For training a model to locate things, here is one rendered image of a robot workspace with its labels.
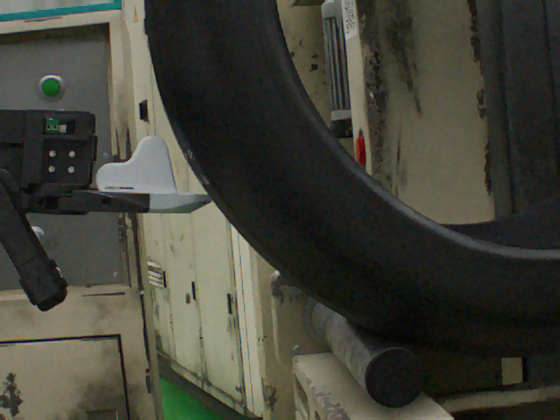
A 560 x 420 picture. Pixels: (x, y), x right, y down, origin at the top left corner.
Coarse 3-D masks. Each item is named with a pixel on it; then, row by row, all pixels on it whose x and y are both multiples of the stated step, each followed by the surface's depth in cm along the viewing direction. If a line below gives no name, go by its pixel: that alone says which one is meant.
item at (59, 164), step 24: (0, 120) 93; (24, 120) 94; (48, 120) 94; (72, 120) 93; (96, 120) 98; (0, 144) 94; (24, 144) 92; (48, 144) 93; (72, 144) 93; (96, 144) 98; (0, 168) 94; (24, 168) 92; (48, 168) 93; (72, 168) 93; (24, 192) 93; (48, 192) 92
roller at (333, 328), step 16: (320, 304) 119; (320, 320) 115; (336, 320) 108; (320, 336) 117; (336, 336) 104; (352, 336) 98; (368, 336) 95; (384, 336) 94; (336, 352) 103; (352, 352) 95; (368, 352) 90; (384, 352) 87; (400, 352) 87; (352, 368) 94; (368, 368) 87; (384, 368) 87; (400, 368) 87; (416, 368) 87; (368, 384) 87; (384, 384) 87; (400, 384) 87; (416, 384) 87; (384, 400) 87; (400, 400) 87
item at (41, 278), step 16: (0, 192) 93; (0, 208) 93; (16, 208) 94; (0, 224) 93; (16, 224) 93; (16, 240) 93; (32, 240) 94; (16, 256) 93; (32, 256) 93; (32, 272) 93; (48, 272) 94; (32, 288) 93; (48, 288) 94; (64, 288) 96; (48, 304) 94
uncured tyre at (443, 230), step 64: (192, 0) 85; (256, 0) 84; (192, 64) 86; (256, 64) 84; (192, 128) 88; (256, 128) 85; (320, 128) 85; (256, 192) 87; (320, 192) 85; (384, 192) 85; (320, 256) 87; (384, 256) 86; (448, 256) 86; (512, 256) 86; (384, 320) 90; (448, 320) 88; (512, 320) 88
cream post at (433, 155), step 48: (384, 0) 123; (432, 0) 124; (384, 48) 123; (432, 48) 124; (480, 48) 125; (384, 96) 124; (432, 96) 124; (480, 96) 125; (384, 144) 124; (432, 144) 124; (480, 144) 125; (432, 192) 124; (480, 192) 125; (432, 384) 125; (480, 384) 126
